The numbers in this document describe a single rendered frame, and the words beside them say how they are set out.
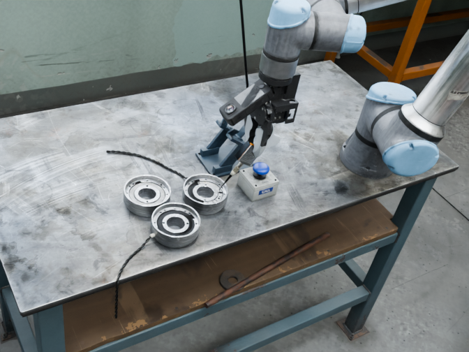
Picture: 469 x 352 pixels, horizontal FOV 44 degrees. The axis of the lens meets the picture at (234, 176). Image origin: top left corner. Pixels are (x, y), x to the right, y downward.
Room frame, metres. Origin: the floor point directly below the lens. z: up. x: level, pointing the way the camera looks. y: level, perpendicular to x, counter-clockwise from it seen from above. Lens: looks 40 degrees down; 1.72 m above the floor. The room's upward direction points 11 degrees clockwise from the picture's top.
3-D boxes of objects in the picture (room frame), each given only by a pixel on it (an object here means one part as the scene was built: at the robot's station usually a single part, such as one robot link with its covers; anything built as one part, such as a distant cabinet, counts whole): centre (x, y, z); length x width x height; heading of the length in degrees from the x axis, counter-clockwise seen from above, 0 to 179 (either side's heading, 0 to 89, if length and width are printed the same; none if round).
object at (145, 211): (0.95, 0.18, 0.82); 0.10 x 0.10 x 0.04
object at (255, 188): (1.08, -0.06, 0.82); 0.08 x 0.07 x 0.05; 128
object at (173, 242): (0.88, 0.10, 0.82); 0.10 x 0.10 x 0.04
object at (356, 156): (1.28, -0.34, 0.85); 0.15 x 0.15 x 0.10
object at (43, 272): (1.21, 0.04, 0.79); 1.20 x 0.60 x 0.02; 128
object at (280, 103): (1.07, -0.05, 1.07); 0.09 x 0.08 x 0.12; 125
